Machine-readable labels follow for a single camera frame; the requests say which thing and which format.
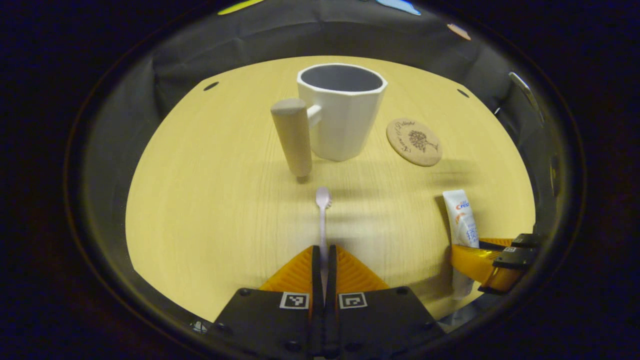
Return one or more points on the white toothpaste tube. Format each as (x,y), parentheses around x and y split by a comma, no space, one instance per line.
(462,220)

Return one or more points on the round cork coaster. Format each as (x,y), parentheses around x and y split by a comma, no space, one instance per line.
(414,142)

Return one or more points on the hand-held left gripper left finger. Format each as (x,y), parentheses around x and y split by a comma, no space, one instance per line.
(316,280)

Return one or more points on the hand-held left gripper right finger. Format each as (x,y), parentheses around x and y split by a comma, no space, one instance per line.
(331,280)

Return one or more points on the pale pink toothbrush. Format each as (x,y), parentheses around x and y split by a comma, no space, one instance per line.
(323,220)

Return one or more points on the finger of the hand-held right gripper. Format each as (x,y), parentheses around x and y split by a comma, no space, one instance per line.
(527,240)
(475,262)

